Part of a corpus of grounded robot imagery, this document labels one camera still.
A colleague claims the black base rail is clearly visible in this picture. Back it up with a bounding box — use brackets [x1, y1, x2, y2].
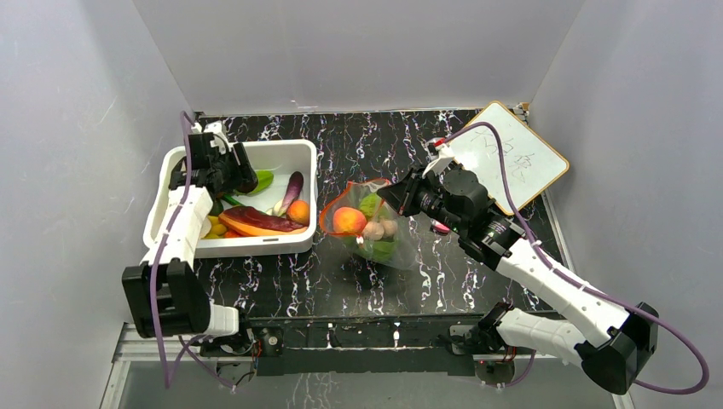
[115, 313, 566, 378]

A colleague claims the small whiteboard yellow frame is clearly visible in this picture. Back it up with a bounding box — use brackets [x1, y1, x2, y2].
[449, 101, 570, 216]

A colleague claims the green leafy vegetable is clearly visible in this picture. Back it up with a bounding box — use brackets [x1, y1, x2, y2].
[353, 239, 398, 263]

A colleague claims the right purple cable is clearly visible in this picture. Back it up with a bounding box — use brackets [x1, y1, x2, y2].
[431, 121, 710, 396]

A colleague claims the garlic bulb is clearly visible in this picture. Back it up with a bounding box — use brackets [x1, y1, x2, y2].
[361, 222, 384, 241]

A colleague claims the green cabbage head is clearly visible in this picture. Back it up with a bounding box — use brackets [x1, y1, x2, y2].
[357, 193, 390, 221]

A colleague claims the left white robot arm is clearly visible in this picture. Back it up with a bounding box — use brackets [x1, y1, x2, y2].
[122, 124, 257, 354]

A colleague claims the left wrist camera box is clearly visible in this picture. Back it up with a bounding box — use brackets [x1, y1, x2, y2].
[191, 121, 228, 142]

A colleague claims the peach fruit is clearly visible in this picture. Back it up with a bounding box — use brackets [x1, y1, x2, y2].
[332, 206, 367, 236]

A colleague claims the clear zip top bag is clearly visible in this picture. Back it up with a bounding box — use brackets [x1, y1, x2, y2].
[319, 178, 419, 269]

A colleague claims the white plastic bin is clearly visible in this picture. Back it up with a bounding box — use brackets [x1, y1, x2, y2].
[142, 138, 319, 259]

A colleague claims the small pink eraser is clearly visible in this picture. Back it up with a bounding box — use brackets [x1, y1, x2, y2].
[431, 220, 450, 235]

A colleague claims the purple eggplant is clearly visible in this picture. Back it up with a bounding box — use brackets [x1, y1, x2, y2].
[271, 171, 304, 216]

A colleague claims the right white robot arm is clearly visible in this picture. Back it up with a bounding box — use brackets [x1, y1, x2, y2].
[377, 168, 657, 395]

